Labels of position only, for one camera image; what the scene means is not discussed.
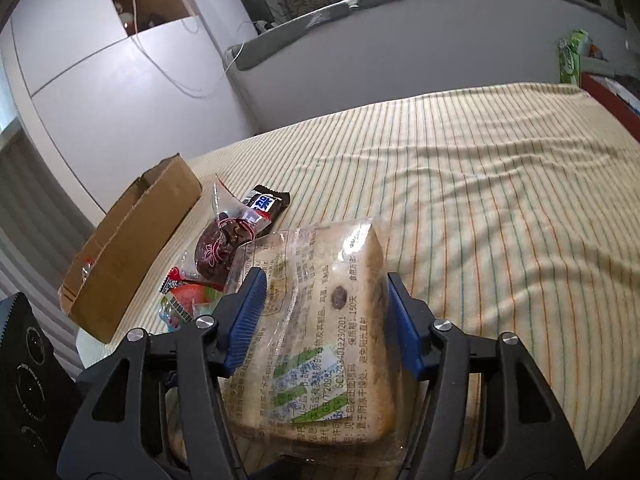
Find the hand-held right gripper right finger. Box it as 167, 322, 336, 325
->
387, 272, 601, 480

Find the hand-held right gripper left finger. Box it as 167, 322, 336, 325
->
57, 267, 269, 480

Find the green snack packet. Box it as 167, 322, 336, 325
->
160, 282, 224, 332

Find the sliced bread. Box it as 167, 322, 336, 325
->
220, 217, 422, 467

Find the dark round pastry clear wrapper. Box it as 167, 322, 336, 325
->
192, 174, 274, 282

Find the red and white candy packet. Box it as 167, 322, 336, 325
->
159, 266, 199, 294

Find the dark brown chocolate bar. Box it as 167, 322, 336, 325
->
241, 185, 291, 224

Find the brown cardboard box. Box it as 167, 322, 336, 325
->
58, 154, 203, 345

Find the grey curtain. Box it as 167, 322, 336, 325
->
0, 120, 99, 377

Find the striped yellow blanket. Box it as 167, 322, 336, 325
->
75, 82, 640, 480

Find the white wardrobe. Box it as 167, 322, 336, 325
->
0, 0, 257, 233

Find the red flat box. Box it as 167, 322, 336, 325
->
580, 72, 640, 130

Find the green paper bag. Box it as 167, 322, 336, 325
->
558, 29, 592, 86

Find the white cable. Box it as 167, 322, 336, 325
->
117, 0, 258, 99

